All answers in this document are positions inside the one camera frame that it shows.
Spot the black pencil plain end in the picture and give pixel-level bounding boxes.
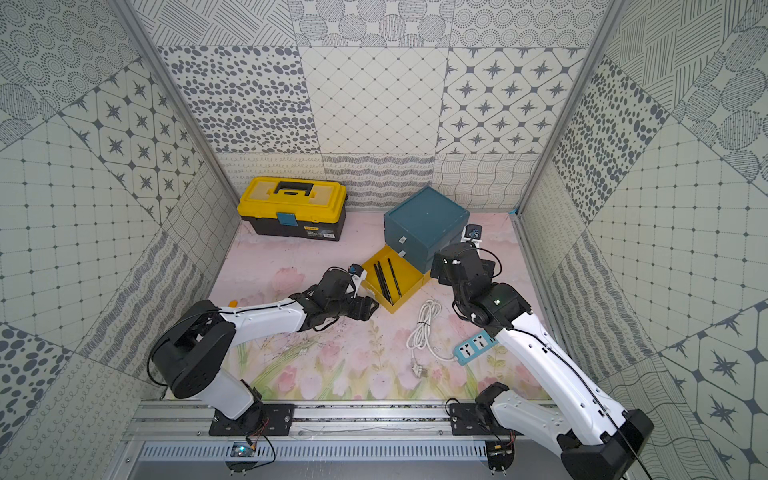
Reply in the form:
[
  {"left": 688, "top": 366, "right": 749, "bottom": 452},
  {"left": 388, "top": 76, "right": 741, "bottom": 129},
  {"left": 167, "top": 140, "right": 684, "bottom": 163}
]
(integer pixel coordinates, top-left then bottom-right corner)
[{"left": 374, "top": 261, "right": 392, "bottom": 303}]

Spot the yellow bottom drawer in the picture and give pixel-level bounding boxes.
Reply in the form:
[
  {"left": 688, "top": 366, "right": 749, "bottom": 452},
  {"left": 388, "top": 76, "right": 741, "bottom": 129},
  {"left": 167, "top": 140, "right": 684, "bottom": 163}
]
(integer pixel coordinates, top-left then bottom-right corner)
[{"left": 362, "top": 246, "right": 430, "bottom": 314}]

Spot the black pencil gold end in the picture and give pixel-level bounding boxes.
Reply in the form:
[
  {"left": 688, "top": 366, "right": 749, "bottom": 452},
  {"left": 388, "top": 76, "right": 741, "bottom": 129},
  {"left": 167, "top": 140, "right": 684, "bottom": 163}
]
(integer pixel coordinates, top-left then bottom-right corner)
[{"left": 387, "top": 258, "right": 402, "bottom": 298}]

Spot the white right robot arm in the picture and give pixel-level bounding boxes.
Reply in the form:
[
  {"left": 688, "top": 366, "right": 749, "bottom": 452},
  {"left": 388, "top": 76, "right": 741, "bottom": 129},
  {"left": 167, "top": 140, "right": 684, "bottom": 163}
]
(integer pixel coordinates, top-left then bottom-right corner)
[{"left": 431, "top": 242, "right": 654, "bottom": 479}]

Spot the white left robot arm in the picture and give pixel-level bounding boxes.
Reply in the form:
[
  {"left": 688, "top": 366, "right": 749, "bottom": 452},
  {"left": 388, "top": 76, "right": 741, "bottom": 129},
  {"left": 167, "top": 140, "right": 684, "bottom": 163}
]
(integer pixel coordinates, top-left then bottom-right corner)
[{"left": 147, "top": 264, "right": 379, "bottom": 421}]

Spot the teal drawer cabinet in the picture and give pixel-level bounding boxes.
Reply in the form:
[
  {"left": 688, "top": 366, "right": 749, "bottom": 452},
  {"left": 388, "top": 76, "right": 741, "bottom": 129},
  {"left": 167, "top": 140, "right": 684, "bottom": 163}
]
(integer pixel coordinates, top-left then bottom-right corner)
[{"left": 384, "top": 186, "right": 470, "bottom": 273}]

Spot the teal power strip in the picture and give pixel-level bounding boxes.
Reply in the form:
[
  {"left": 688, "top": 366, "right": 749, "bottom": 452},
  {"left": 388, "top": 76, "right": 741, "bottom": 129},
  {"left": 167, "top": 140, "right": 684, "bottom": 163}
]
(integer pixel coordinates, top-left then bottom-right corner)
[{"left": 454, "top": 331, "right": 497, "bottom": 365}]

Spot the yellow black plastic toolbox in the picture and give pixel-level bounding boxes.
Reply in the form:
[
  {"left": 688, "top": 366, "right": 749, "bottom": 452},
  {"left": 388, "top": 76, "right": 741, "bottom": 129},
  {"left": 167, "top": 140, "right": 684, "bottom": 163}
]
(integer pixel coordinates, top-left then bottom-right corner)
[{"left": 237, "top": 176, "right": 348, "bottom": 241}]

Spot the white power cable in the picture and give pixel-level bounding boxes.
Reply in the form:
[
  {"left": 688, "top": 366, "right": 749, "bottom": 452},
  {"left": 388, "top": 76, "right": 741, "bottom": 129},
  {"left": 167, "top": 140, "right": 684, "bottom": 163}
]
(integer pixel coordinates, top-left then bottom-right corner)
[{"left": 406, "top": 298, "right": 457, "bottom": 379}]

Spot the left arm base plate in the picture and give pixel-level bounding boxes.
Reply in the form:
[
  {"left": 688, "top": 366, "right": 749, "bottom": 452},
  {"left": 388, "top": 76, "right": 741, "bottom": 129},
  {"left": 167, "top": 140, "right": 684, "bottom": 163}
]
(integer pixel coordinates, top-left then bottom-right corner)
[{"left": 209, "top": 403, "right": 296, "bottom": 437}]

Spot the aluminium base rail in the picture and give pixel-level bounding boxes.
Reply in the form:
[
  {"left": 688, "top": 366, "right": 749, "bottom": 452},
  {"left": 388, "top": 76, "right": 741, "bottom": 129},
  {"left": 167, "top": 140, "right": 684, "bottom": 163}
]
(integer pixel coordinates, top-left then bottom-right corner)
[{"left": 119, "top": 398, "right": 619, "bottom": 463}]

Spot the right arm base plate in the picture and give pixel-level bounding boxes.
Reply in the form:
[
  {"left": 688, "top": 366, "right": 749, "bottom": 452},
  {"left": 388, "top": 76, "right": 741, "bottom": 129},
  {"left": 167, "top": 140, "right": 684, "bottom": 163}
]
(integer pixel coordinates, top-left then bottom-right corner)
[{"left": 444, "top": 399, "right": 519, "bottom": 440}]

